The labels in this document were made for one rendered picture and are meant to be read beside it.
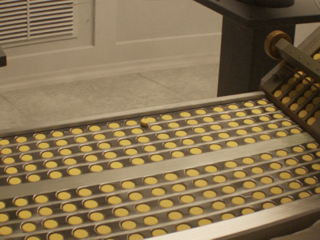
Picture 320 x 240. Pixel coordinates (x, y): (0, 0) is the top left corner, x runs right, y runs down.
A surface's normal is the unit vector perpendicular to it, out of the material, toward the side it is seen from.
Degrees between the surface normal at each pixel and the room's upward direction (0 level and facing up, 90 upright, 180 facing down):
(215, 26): 90
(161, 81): 0
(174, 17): 90
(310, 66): 38
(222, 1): 0
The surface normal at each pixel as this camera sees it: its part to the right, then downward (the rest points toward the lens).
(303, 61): -0.54, -0.62
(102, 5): 0.37, 0.44
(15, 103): 0.04, -0.89
